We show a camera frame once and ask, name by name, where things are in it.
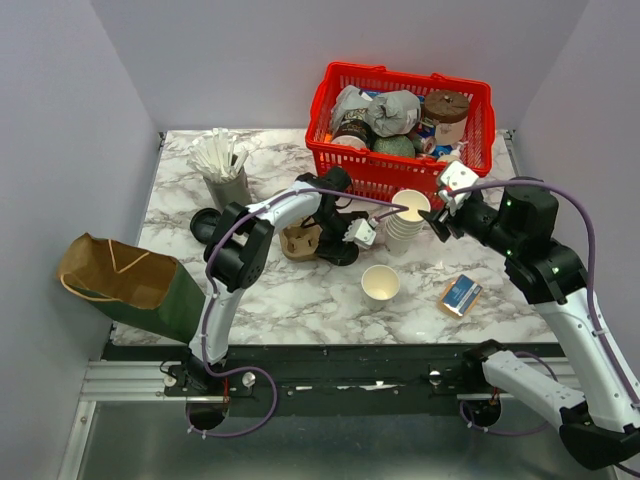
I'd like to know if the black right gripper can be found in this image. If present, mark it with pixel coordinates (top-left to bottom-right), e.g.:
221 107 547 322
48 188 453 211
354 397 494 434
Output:
417 190 522 256

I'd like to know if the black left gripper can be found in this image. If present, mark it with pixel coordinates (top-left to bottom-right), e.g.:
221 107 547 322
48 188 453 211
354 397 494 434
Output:
311 208 368 266

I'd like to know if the white paper cup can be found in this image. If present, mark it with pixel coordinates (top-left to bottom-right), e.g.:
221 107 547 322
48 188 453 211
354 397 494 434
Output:
361 265 401 310

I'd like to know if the black plastic cup lid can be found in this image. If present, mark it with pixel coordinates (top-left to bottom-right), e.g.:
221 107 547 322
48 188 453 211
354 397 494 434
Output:
315 242 359 266

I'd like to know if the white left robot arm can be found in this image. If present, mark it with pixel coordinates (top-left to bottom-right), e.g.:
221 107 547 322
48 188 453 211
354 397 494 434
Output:
187 167 368 395

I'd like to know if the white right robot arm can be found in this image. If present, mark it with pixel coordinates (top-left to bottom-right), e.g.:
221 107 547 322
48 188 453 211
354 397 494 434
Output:
422 177 639 470

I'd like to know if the brown cardboard cup carrier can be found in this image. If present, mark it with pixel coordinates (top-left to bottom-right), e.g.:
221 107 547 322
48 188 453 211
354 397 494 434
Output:
279 219 322 262

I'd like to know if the stack of paper cups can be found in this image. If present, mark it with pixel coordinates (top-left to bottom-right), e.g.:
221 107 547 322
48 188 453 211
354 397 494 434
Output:
384 189 431 256

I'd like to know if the blue orange card box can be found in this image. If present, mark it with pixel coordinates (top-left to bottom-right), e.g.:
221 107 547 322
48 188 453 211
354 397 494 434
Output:
438 274 483 318

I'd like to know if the cream pump lotion bottle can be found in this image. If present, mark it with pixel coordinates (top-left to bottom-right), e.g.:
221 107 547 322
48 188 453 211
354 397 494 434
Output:
437 142 467 164

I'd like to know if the red blue drink can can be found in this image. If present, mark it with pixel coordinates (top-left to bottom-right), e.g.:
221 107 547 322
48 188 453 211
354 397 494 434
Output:
421 136 437 155

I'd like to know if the black labelled tub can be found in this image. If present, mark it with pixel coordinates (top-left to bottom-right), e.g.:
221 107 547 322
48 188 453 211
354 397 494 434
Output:
331 108 376 150

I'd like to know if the green netted melon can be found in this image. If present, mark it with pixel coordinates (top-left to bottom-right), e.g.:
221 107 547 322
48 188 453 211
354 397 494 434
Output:
372 135 416 158

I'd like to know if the red plastic shopping basket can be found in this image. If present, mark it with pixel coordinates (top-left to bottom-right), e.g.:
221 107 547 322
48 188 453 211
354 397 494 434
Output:
305 62 495 205

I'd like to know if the brown lidded round box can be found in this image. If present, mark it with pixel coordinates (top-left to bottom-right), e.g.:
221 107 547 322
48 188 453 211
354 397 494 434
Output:
423 90 470 145

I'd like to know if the grey plastic mailer bag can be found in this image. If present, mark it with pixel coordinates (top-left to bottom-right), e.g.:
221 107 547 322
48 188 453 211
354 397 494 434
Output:
330 85 421 137

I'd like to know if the black lid on table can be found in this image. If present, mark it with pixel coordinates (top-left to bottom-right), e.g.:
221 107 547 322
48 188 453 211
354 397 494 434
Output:
189 208 221 245

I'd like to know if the brown green paper bag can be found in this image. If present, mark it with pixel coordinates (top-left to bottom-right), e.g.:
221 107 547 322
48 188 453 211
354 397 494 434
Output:
57 233 205 344

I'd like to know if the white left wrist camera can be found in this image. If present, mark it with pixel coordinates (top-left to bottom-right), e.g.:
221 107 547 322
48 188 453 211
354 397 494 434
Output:
342 218 379 249

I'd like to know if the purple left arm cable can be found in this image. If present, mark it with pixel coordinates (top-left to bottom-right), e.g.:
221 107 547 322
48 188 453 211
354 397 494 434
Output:
187 187 416 440

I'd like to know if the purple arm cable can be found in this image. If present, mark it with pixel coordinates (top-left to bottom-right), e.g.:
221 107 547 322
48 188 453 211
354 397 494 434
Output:
442 178 640 479
187 187 416 440

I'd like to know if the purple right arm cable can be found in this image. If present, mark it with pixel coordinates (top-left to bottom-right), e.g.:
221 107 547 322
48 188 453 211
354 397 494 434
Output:
442 178 640 479

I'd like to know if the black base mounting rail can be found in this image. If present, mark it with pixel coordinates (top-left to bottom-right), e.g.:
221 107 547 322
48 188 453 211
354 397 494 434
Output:
159 343 521 419

